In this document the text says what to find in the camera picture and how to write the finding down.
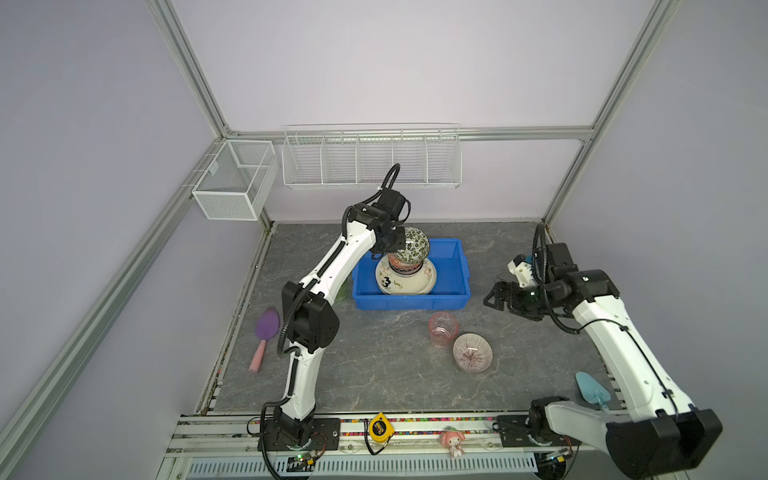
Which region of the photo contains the pink glass cup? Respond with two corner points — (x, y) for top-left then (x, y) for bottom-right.
(428, 312), (459, 348)

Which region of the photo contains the yellow tape measure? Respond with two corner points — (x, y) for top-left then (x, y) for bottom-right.
(364, 412), (395, 456)

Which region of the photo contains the white mesh basket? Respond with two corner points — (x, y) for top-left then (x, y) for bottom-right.
(192, 140), (279, 221)

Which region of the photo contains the green glass cup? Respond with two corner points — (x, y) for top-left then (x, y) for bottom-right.
(336, 285), (351, 302)

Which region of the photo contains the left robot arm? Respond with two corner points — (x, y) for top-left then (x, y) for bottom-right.
(261, 163), (410, 447)

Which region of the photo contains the pink doll figurine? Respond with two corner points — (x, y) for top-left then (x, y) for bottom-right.
(439, 427), (466, 459)

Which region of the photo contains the teal plastic trowel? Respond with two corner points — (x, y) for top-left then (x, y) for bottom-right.
(575, 371), (612, 412)

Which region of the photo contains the purple striped bowl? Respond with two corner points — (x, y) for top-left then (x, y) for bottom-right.
(452, 333), (493, 374)

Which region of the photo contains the blue plastic bin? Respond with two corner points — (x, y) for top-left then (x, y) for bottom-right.
(351, 238), (471, 311)

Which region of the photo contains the purple silicone spatula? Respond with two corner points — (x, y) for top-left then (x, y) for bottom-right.
(248, 307), (281, 374)

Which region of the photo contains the olive leaf pattern bowl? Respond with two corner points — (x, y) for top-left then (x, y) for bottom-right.
(396, 226), (430, 265)

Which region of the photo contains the orange patterned bowl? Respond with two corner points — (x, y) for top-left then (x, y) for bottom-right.
(387, 254), (424, 277)

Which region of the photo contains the cream painted plate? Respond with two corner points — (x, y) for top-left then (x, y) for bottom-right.
(375, 258), (437, 296)

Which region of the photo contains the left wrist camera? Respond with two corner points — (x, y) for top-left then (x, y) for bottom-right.
(375, 188), (412, 224)

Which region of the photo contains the white wire wall rack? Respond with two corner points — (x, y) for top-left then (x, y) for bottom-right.
(282, 123), (463, 189)

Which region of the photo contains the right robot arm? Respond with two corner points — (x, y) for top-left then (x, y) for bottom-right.
(483, 224), (723, 479)

